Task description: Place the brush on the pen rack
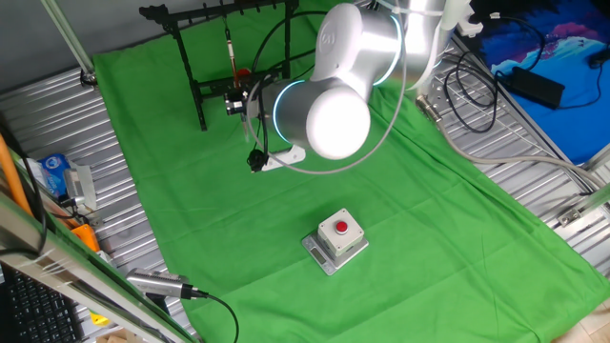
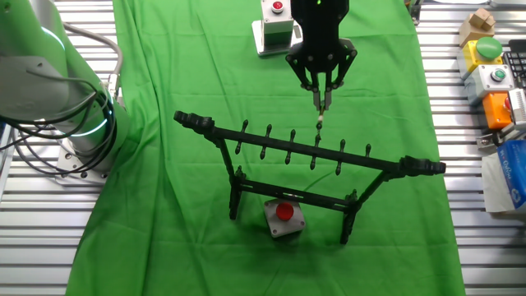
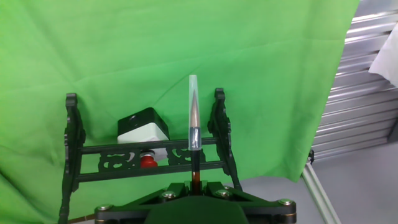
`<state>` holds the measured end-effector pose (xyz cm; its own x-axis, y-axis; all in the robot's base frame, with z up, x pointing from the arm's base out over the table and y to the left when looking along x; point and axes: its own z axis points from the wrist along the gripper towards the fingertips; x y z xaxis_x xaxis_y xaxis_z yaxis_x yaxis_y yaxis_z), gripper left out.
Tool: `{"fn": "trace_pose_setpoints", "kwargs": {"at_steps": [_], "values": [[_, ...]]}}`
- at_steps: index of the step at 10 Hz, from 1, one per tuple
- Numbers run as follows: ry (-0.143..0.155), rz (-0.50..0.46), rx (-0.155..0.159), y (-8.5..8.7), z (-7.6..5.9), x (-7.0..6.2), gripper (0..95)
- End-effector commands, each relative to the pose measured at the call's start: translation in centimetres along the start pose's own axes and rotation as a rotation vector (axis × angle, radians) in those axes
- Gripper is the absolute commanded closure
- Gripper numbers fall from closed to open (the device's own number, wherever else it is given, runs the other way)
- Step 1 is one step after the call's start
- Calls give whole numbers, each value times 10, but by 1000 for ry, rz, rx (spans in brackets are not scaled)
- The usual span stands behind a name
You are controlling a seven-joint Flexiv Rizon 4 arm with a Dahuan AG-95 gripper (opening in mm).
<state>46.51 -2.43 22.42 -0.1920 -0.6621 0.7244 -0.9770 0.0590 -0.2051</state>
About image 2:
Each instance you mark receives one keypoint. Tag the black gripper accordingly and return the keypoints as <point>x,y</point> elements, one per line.
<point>320,33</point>

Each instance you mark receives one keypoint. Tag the brown brush with clear cap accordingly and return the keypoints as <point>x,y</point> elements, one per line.
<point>320,120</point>

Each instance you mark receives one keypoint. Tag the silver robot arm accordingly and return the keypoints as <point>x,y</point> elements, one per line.
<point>41,82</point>

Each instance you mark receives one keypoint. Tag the black pen rack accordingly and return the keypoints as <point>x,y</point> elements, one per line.
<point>287,144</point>

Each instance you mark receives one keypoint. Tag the white red-button box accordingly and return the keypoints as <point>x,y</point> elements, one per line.
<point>276,16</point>

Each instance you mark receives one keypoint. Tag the silver digital scale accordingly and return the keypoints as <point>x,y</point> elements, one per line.
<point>258,41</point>

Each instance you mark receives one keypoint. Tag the yellow box with green button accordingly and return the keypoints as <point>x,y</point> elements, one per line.
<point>472,57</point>

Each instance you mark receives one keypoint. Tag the wooden block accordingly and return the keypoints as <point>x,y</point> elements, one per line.
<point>476,26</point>

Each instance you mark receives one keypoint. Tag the red-button box with black base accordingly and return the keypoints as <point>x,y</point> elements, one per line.
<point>293,226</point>

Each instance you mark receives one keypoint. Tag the grey box with green button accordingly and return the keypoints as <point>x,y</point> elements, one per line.
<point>489,84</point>

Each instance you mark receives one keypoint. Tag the orange box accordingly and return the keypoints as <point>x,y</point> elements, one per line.
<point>495,111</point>

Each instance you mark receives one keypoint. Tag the black keyboard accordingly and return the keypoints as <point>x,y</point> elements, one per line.
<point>517,61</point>

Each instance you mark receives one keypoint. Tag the blue tissue pack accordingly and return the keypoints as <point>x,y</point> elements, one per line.
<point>513,177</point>

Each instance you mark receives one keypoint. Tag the green cloth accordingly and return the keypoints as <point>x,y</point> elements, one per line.
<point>164,246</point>

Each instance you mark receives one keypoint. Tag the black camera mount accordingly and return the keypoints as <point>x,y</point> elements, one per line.
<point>414,12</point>

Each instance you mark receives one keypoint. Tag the silver corner bracket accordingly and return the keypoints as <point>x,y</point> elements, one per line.
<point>489,140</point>

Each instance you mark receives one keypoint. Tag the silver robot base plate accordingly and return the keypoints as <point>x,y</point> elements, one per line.
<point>70,164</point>

